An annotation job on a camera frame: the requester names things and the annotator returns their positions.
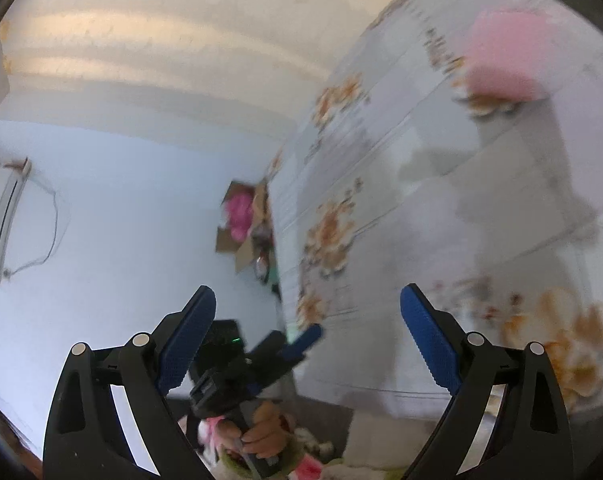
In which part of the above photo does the bright pink soft item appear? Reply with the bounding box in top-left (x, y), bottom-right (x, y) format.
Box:
top-left (223, 191), bottom-right (256, 242)

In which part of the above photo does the floral tablecloth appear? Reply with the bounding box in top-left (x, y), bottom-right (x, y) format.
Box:
top-left (268, 0), bottom-right (603, 422)

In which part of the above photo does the thin dark cable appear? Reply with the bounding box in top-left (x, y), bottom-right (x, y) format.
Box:
top-left (4, 172), bottom-right (73, 279)

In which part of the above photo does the white curtain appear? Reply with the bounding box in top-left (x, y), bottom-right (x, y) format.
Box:
top-left (0, 0), bottom-right (403, 153)

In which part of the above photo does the brown cardboard box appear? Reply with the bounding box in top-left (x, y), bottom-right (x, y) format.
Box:
top-left (216, 179), bottom-right (276, 276)

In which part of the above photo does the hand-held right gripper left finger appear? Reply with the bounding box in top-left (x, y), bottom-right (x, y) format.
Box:
top-left (42, 285), bottom-right (217, 480)

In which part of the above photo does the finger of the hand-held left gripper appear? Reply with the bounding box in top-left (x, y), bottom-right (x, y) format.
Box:
top-left (246, 323), bottom-right (325, 392)

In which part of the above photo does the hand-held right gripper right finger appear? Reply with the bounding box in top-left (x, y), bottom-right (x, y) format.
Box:
top-left (400, 283), bottom-right (575, 480)

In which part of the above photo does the person's floral clothing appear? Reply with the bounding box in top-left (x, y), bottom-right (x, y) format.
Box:
top-left (178, 400), bottom-right (413, 480)

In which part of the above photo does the person's left hand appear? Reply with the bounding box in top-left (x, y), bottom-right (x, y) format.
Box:
top-left (216, 402), bottom-right (298, 462)

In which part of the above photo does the pink cloth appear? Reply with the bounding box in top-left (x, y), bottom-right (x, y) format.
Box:
top-left (464, 7), bottom-right (552, 103)

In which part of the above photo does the white air conditioner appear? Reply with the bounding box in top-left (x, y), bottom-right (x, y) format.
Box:
top-left (0, 157), bottom-right (33, 287)

